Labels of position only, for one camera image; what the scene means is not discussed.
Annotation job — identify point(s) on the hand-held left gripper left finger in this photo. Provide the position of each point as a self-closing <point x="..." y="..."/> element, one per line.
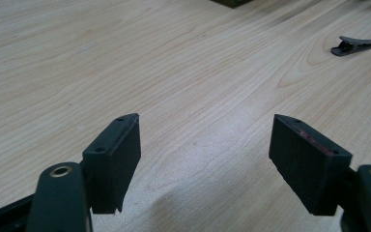
<point x="111" y="164"/>

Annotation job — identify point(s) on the black hair clip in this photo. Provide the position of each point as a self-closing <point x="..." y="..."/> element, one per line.
<point x="351" y="45"/>

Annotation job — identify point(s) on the dark box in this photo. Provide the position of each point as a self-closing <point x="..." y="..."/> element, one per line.
<point x="232" y="2"/>

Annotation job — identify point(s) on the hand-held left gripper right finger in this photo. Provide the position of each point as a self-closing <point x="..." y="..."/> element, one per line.
<point x="306" y="164"/>

